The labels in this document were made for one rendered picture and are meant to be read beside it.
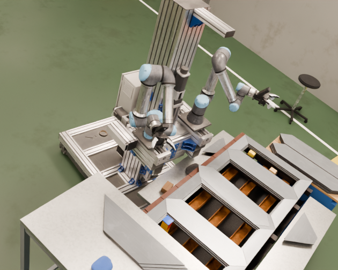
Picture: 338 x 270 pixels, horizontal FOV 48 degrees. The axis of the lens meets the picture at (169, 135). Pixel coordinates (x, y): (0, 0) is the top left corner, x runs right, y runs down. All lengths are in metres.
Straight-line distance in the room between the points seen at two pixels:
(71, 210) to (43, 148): 1.90
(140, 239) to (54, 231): 0.50
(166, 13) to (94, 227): 1.54
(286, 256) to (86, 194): 1.56
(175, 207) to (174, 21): 1.33
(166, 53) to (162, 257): 1.44
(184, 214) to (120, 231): 0.64
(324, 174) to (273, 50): 3.72
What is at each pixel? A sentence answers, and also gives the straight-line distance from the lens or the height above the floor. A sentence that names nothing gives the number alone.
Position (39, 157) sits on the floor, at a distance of 4.16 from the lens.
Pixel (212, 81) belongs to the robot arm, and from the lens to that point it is 3.23.
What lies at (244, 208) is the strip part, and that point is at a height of 0.85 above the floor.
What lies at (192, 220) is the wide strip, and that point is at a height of 0.85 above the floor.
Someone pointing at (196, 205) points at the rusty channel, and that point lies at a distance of 3.14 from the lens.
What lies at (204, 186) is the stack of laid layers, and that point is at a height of 0.84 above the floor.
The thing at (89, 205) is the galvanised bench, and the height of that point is 1.05.
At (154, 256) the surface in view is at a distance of 2.32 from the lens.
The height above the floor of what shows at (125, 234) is 1.07.
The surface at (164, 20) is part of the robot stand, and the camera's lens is 2.83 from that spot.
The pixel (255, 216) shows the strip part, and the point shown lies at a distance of 3.08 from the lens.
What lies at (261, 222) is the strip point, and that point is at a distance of 3.06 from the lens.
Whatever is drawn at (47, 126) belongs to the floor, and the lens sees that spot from 4.51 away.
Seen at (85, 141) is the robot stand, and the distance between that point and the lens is 4.07.
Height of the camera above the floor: 3.02
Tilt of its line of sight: 40 degrees down
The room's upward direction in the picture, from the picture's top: 19 degrees clockwise
